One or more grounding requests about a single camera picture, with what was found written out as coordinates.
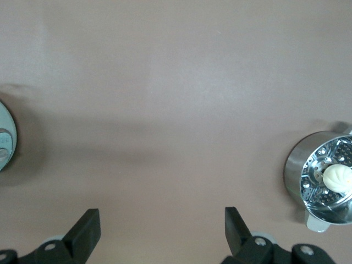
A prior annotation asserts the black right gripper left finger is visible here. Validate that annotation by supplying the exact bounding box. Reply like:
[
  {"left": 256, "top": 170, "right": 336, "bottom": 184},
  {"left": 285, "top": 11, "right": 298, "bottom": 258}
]
[{"left": 19, "top": 208, "right": 101, "bottom": 264}]

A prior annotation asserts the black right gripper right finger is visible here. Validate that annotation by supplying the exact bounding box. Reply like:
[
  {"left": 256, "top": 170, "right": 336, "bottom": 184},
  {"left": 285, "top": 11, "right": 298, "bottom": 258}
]
[{"left": 222, "top": 206, "right": 334, "bottom": 264}]

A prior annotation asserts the steel steamer pot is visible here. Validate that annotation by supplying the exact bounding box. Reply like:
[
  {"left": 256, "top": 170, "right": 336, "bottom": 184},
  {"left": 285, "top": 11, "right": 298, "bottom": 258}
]
[{"left": 284, "top": 122, "right": 352, "bottom": 234}]

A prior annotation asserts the white steamed bun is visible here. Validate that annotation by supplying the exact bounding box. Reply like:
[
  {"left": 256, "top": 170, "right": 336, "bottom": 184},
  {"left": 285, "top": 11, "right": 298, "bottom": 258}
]
[{"left": 321, "top": 163, "right": 352, "bottom": 195}]

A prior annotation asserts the brown table cloth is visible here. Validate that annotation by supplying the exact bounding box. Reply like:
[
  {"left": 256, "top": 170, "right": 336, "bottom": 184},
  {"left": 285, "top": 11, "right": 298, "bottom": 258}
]
[{"left": 0, "top": 0, "right": 352, "bottom": 264}]

